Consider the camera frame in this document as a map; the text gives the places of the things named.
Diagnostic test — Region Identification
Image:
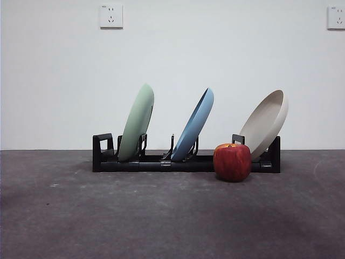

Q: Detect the blue round plate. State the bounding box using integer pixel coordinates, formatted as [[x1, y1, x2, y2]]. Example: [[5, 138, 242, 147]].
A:
[[170, 86, 215, 160]]

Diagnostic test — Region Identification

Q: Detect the white wall socket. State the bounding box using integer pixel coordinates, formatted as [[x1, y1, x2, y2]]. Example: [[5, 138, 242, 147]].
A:
[[100, 4, 124, 30], [327, 5, 345, 30]]

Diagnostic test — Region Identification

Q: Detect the black plate rack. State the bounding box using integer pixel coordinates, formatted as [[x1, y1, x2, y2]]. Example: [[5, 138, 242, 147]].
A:
[[92, 132, 281, 173]]

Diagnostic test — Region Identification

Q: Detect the beige round plate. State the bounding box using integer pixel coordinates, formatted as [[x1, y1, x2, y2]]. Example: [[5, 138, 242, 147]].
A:
[[238, 89, 289, 162]]

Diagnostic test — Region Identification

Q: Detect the green round plate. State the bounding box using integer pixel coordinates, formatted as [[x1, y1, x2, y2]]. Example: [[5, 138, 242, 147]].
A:
[[118, 83, 155, 162]]

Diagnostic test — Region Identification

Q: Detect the red apple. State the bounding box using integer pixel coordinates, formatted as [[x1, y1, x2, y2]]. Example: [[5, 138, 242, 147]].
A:
[[212, 143, 252, 183]]

